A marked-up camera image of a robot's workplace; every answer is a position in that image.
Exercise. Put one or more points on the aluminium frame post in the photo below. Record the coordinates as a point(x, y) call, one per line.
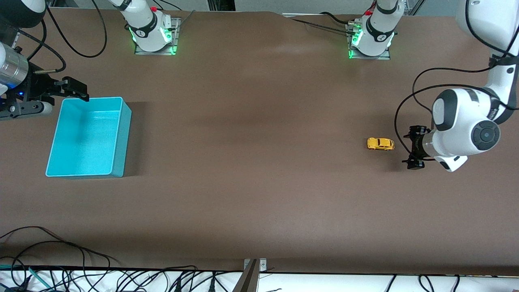
point(413, 6)

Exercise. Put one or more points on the teal plastic bin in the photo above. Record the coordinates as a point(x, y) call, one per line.
point(85, 138)

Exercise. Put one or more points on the grey angled metal bar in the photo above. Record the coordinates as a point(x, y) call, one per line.
point(247, 280)

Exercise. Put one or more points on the yellow beetle toy car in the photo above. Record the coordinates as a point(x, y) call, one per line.
point(380, 144)

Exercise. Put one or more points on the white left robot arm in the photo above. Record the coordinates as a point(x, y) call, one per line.
point(462, 117)

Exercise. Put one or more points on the black right camera mount bracket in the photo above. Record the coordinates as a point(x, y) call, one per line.
point(20, 110)

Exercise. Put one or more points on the silver table bracket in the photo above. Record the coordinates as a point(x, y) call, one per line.
point(262, 264)

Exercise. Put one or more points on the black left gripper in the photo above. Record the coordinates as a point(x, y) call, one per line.
point(416, 144)

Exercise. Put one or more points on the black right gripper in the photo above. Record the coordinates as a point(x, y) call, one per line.
point(37, 86)

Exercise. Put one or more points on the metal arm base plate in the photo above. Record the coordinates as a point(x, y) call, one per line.
point(140, 50)
point(385, 56)

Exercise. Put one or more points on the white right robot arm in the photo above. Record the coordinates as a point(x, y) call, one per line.
point(146, 24)

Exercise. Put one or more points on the black power plug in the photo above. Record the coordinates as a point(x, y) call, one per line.
point(212, 286)
point(177, 286)

